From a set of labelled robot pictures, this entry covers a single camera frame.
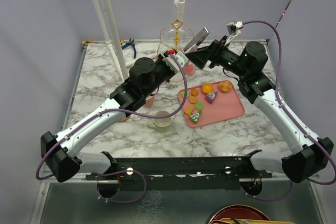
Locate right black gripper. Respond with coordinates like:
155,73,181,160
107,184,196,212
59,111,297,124
185,36,248,78

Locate pink-handled metal tongs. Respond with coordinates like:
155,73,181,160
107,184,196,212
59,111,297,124
183,27,209,53

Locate three-tier glass dessert stand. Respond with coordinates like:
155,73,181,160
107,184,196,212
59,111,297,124
157,19,195,82

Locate toy purple cake slice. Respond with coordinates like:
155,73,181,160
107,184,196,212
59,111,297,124
205,91,218,104

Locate pink serving tray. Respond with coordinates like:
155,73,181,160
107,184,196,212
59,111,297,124
177,81,245,128

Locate toy green cake slice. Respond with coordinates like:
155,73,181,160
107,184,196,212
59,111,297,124
189,111,202,124

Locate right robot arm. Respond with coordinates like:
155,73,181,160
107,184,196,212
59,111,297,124
184,40,334,183

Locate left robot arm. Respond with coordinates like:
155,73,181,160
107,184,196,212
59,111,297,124
41,56,182,183

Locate toy green macaron upper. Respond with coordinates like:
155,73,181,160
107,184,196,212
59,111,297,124
181,91,190,98

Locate toy green macaron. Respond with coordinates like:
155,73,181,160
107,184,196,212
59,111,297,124
194,102,204,110
181,91,190,98

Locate pink mug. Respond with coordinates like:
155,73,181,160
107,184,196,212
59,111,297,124
143,95,155,108

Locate toy bread bun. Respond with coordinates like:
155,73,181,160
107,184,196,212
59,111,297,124
218,80,232,93

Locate toy orange egg tart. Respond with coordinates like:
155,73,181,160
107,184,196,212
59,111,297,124
202,83,214,94

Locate toy brown chip cookie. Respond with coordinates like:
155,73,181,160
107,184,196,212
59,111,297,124
190,89,198,97

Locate toy orange round cookie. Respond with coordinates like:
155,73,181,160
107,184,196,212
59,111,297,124
188,96,198,104

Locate toy yellow cracker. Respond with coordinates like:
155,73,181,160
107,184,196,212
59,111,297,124
184,106,194,115

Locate toy green macaron lower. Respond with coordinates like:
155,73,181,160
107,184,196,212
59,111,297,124
194,102,204,110

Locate green mug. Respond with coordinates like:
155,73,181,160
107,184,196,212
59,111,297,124
146,111,172,133

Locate red round tray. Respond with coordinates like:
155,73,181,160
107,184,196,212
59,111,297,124
208,205,270,223

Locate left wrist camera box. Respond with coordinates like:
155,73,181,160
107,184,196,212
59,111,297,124
163,51,189,74

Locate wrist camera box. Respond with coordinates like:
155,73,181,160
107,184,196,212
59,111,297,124
163,51,189,74
225,21,244,46

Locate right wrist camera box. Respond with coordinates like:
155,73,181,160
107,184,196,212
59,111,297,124
225,21,244,46

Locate blue-handled pliers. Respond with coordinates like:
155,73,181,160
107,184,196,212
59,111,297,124
118,38,137,59

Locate white pvc pipe frame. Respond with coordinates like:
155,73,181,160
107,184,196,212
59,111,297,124
83,0,188,83

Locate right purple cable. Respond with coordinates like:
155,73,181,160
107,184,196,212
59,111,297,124
241,20,336,201

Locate purple cable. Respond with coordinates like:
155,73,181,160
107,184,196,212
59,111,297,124
241,20,336,201
36,53,188,204

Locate yellow-handled tool at wall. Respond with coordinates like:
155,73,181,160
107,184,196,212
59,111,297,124
82,41,106,45

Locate aluminium rail base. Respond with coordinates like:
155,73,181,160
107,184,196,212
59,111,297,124
41,155,320,184

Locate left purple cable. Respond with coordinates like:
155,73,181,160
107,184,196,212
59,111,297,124
36,53,188,204

